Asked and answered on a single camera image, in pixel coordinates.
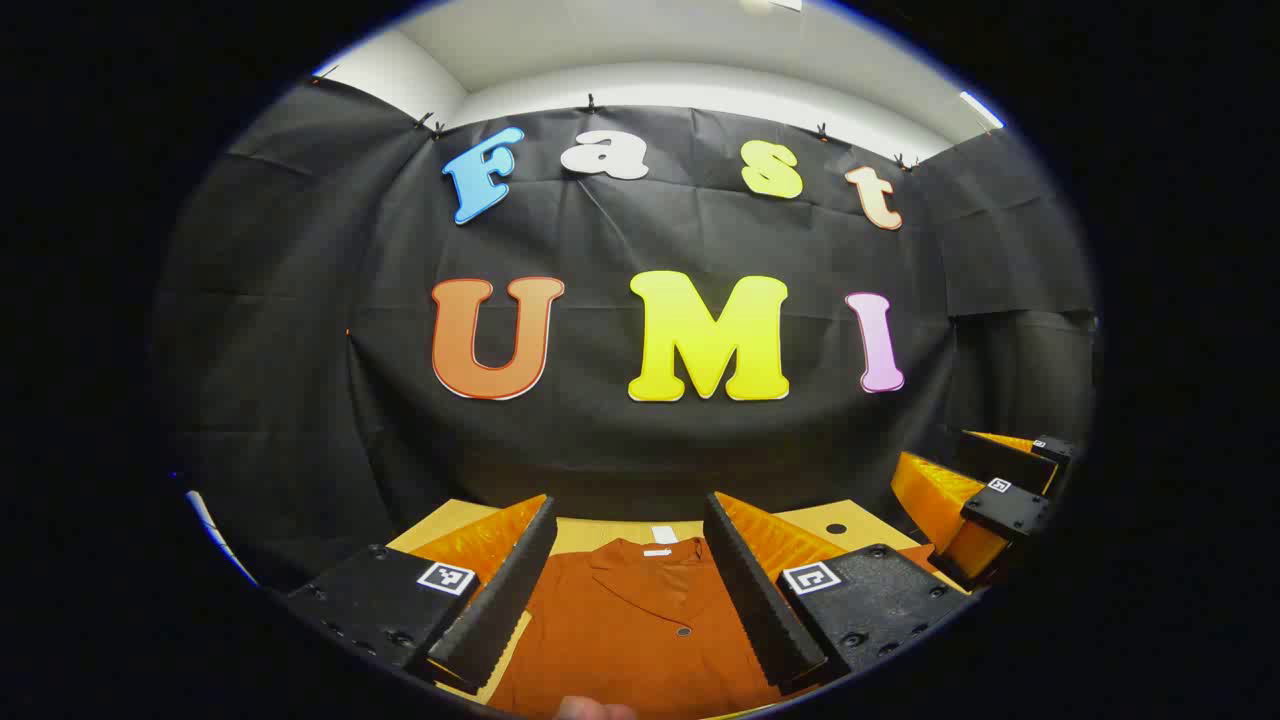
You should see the black backdrop cloth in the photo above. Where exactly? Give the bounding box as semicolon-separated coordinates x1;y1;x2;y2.
150;75;1101;591

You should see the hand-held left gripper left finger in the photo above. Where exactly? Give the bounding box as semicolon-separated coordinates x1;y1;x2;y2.
285;493;559;696

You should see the row of black cloth clips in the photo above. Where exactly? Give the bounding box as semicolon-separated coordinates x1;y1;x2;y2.
308;65;916;173

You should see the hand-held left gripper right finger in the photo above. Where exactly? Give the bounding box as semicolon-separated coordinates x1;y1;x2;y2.
702;490;973;696

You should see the orange shirt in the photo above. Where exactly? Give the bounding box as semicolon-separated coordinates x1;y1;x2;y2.
485;537;941;720

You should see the ceiling light strip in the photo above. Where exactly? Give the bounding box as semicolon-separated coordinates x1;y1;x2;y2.
958;90;1005;131

